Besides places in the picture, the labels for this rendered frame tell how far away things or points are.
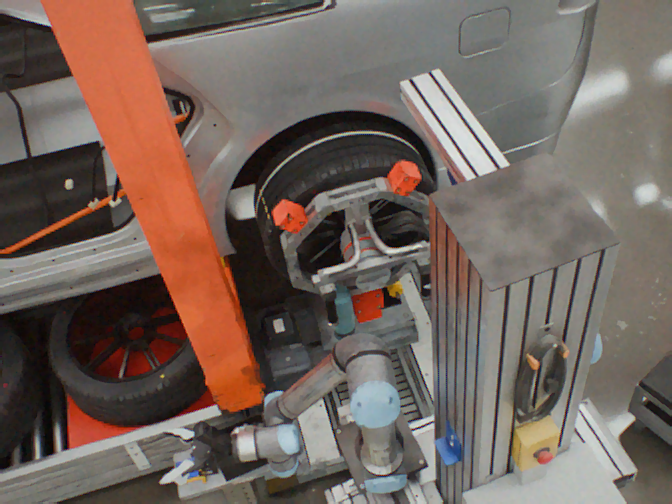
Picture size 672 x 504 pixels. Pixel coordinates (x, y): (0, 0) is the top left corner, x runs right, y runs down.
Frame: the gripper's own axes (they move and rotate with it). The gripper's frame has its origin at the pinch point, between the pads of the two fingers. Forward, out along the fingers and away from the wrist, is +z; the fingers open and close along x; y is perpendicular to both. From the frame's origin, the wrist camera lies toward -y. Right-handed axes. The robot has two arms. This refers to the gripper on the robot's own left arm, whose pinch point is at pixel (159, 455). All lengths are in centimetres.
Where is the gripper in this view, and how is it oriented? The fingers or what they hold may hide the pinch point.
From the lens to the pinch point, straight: 231.0
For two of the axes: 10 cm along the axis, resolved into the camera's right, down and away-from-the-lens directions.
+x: -1.0, -6.9, 7.2
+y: 1.2, 7.1, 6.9
